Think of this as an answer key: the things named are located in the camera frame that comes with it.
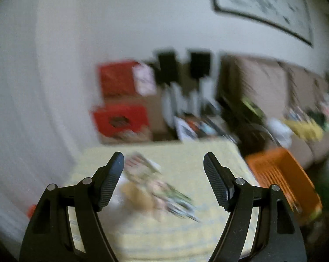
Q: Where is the pink green packet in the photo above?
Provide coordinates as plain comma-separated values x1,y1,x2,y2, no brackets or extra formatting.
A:
151,180,200,223

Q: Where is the yellow plaid tablecloth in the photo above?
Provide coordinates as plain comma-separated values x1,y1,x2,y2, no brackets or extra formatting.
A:
63,139,263,261

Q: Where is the red gift box round label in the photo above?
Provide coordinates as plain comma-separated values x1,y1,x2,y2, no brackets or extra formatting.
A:
91,105,151,142

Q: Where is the brown sofa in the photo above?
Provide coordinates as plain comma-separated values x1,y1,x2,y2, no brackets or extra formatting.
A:
217,53,329,167

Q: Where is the black speaker on stand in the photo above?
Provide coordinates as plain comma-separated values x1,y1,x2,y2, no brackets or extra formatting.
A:
153,50,183,127
187,50,212,115

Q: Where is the dark wooden box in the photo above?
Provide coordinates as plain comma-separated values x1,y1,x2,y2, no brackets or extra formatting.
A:
235,120,269,153

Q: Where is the white domed appliance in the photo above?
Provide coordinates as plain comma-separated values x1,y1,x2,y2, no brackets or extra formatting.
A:
267,117,293,148

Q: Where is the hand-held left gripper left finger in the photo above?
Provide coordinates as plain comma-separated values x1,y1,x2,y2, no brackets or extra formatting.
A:
19,151,125,262

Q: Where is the medium brown sofa cushion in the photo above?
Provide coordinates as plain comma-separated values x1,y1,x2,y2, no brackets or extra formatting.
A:
287,65,318,112

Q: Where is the orange plastic basket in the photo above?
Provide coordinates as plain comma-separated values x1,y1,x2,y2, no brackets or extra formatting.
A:
245,147,323,220

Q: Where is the plain red gift box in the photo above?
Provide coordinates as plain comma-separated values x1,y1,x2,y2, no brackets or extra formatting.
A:
97,61,143,97

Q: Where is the large cardboard box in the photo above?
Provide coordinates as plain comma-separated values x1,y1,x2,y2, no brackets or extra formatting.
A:
102,87,167,142

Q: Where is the white curtain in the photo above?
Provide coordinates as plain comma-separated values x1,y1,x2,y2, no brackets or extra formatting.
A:
0,5,99,252

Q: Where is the yellow cloth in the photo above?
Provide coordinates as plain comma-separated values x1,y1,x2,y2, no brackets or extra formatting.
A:
286,117,324,142

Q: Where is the small white pink box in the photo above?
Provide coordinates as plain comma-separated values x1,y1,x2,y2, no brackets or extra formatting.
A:
132,63,157,96

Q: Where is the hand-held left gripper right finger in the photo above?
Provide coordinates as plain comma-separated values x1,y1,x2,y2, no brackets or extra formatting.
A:
203,152,308,262

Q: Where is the clear jar with tan lid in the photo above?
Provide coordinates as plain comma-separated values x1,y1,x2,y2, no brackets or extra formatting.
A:
110,175,157,216

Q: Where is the large brown sofa cushion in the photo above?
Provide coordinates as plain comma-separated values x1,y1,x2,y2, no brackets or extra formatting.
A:
237,57,290,121

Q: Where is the open cardboard box with clutter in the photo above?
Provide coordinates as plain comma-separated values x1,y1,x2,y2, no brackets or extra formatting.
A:
175,115,236,142

